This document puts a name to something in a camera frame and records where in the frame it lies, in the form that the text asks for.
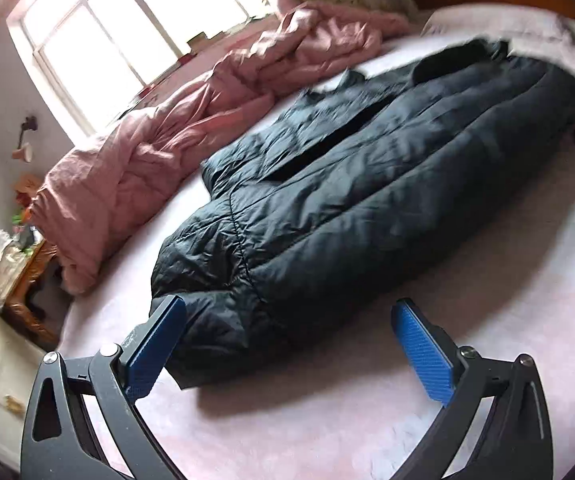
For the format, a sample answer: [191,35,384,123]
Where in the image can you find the white framed window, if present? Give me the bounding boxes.
[8,0,270,140]

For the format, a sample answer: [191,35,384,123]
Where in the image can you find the pink quilted duvet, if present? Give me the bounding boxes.
[30,1,411,296]

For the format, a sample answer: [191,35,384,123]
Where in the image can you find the black puffer jacket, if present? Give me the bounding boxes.
[151,39,575,388]

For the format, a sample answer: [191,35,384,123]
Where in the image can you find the orange plush toy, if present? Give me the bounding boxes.
[14,174,42,223]

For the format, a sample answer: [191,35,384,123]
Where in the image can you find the pink pillow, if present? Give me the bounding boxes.
[422,3,575,47]

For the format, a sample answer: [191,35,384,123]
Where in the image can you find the books on windowsill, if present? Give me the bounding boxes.
[187,32,228,54]

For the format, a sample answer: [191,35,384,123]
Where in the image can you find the pink wall lamp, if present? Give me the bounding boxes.
[11,115,38,164]

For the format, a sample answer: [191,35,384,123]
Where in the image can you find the carved wooden side table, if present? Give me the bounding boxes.
[1,242,73,351]

